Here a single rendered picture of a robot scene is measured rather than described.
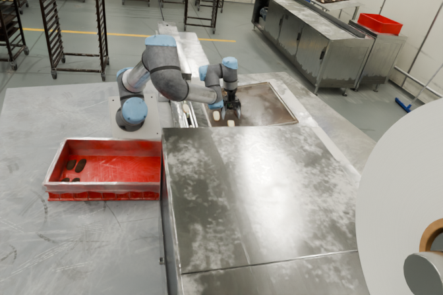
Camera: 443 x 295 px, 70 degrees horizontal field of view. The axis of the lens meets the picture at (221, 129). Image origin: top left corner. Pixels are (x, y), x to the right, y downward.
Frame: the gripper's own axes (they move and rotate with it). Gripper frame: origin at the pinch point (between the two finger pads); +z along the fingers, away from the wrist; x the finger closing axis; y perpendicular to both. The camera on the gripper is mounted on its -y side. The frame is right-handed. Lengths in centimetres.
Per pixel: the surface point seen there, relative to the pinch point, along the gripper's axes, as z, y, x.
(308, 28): 52, -286, 134
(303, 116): 5.9, -4.4, 42.9
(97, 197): 1, 52, -61
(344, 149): 26, 4, 68
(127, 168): 4, 32, -53
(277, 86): 6, -42, 36
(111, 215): 4, 60, -54
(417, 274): -76, 135, 3
